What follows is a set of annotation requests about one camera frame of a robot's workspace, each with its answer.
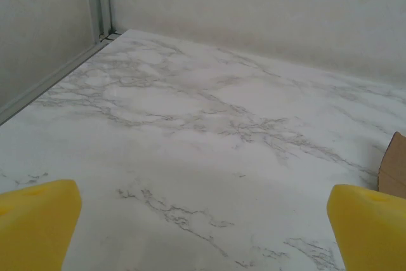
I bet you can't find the brown cardboard box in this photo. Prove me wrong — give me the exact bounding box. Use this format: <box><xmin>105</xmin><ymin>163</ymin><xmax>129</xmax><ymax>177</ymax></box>
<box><xmin>376</xmin><ymin>131</ymin><xmax>406</xmax><ymax>202</ymax></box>

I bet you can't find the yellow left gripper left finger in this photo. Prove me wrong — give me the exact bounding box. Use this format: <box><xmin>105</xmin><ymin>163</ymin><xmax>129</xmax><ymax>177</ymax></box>
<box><xmin>0</xmin><ymin>179</ymin><xmax>82</xmax><ymax>271</ymax></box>

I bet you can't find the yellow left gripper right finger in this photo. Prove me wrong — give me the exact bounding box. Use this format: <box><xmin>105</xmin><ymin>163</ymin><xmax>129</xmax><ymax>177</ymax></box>
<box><xmin>327</xmin><ymin>183</ymin><xmax>406</xmax><ymax>271</ymax></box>

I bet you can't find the aluminium table edge rail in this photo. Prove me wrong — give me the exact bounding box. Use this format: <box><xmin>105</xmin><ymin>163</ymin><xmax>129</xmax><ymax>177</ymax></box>
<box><xmin>0</xmin><ymin>31</ymin><xmax>121</xmax><ymax>126</ymax></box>

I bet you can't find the aluminium frame post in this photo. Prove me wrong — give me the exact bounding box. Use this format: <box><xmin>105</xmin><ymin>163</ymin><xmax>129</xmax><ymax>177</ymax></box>
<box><xmin>84</xmin><ymin>0</ymin><xmax>114</xmax><ymax>43</ymax></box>

